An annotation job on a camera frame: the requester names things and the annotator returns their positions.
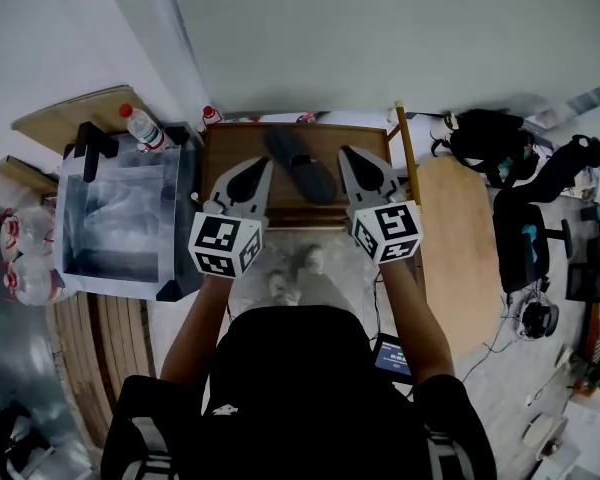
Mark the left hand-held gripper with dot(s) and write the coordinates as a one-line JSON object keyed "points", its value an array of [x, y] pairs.
{"points": [[225, 243]]}

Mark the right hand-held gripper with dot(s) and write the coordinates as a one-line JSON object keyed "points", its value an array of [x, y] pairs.
{"points": [[387, 233]]}

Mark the dark grey slipper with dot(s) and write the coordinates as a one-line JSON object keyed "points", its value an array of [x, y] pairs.
{"points": [[315, 178]]}

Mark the person's right forearm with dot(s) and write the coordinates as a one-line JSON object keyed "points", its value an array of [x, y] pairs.
{"points": [[415, 328]]}

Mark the person's left forearm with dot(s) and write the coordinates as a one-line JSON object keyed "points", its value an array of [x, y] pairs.
{"points": [[200, 328]]}

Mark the wooden shelf rack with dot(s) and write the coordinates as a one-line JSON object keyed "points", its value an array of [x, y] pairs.
{"points": [[230, 153]]}

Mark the person's right shoe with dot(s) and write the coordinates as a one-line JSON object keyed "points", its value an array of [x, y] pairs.
{"points": [[312, 258]]}

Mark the red cap white jug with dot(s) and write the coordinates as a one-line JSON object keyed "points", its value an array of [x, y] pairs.
{"points": [[210, 117]]}

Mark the person's light trousers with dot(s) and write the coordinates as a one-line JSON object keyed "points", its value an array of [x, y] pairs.
{"points": [[330, 293]]}

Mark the white cup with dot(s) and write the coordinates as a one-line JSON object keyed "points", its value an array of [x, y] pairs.
{"points": [[450, 120]]}

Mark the round light wooden table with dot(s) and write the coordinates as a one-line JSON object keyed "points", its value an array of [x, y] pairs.
{"points": [[455, 248]]}

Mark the red cap plastic water bottle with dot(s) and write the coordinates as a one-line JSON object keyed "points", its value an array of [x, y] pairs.
{"points": [[142, 128]]}

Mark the black backpack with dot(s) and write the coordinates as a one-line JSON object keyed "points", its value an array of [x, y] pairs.
{"points": [[485, 140]]}

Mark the transparent plastic storage box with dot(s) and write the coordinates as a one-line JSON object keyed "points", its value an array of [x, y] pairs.
{"points": [[115, 208]]}

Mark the small black screen device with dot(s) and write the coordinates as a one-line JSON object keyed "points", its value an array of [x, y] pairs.
{"points": [[392, 358]]}

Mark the person's black shirt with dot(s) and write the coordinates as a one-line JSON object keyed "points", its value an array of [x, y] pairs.
{"points": [[290, 368]]}

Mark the black office chair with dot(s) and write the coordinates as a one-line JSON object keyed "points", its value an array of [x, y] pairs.
{"points": [[520, 248]]}

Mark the light wooden board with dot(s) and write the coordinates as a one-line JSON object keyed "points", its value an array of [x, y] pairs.
{"points": [[60, 115]]}

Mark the wooden slat panel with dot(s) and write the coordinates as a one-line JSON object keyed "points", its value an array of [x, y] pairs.
{"points": [[105, 348]]}

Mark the black headset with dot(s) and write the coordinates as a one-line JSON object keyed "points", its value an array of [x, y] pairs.
{"points": [[537, 318]]}

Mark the clear bottle pack red label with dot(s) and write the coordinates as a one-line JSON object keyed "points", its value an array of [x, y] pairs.
{"points": [[32, 283], [27, 233]]}

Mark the black monitor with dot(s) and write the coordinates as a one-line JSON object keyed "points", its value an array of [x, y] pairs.
{"points": [[592, 282]]}

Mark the black angle bracket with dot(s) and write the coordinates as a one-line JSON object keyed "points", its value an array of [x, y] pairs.
{"points": [[91, 153]]}

